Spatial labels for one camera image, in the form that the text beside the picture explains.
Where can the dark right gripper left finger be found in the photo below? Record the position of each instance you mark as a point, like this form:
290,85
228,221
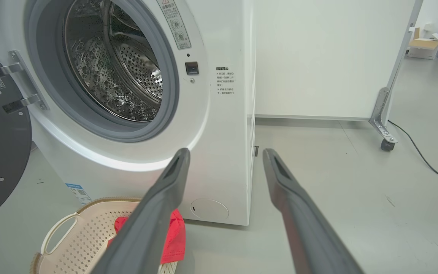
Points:
146,228

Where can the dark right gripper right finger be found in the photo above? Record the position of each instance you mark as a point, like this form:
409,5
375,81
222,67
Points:
306,236

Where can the red white-striped garment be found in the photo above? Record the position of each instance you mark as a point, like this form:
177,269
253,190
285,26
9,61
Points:
175,239

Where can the black round glass machine door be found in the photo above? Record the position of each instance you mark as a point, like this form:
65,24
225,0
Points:
2,152

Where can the cream perforated laundry basket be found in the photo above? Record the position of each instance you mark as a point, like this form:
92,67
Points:
86,236

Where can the white front-load washing machine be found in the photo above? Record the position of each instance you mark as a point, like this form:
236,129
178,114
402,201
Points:
222,152

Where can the steel washing drum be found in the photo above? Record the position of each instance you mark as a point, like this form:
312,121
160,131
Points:
108,68

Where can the black door lock socket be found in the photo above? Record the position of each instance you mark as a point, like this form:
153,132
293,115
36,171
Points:
192,68

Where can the open cardboard box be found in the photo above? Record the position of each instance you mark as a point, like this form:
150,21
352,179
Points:
424,47

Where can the blue energy label sticker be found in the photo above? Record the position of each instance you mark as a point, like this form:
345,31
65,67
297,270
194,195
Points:
79,194

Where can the metal leg with caster wheel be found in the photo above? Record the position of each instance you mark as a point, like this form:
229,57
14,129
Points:
380,114

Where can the printed text notice sticker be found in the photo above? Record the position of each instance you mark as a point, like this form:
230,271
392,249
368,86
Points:
225,80

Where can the white partition board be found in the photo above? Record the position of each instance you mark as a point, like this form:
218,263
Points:
325,57

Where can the warning pictogram sticker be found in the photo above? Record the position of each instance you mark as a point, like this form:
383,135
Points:
175,23

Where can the metal door hinge bracket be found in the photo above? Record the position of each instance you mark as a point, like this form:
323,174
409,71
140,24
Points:
29,82

